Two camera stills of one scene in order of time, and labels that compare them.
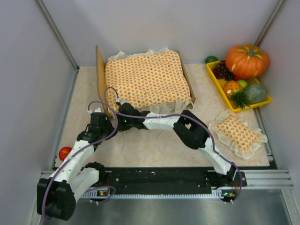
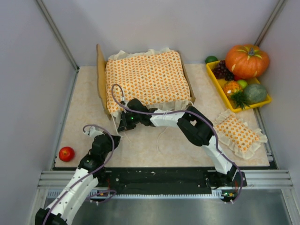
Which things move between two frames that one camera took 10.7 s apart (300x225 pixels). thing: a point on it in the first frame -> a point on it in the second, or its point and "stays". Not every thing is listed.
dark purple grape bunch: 221,71 stays
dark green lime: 211,58 stays
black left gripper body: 103,116 -> 115,141
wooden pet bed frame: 101,70 stays
